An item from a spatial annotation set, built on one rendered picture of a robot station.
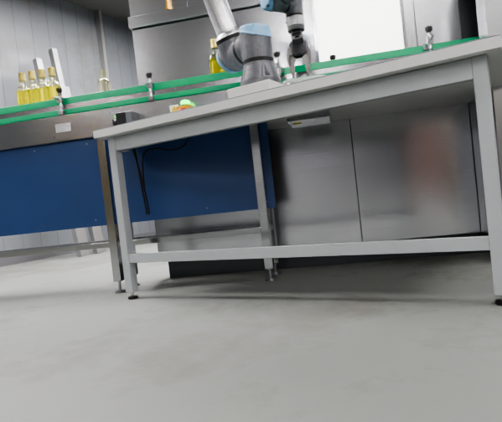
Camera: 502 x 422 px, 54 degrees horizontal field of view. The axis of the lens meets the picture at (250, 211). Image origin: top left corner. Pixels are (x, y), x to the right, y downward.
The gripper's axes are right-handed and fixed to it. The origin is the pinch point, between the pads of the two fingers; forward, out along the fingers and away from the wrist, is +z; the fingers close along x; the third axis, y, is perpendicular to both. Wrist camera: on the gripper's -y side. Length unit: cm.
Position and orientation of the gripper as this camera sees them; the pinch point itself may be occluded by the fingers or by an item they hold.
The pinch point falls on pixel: (300, 74)
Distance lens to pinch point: 216.9
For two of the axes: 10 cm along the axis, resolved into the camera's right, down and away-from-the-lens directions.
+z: 1.1, 9.9, 0.3
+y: 1.5, -0.4, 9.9
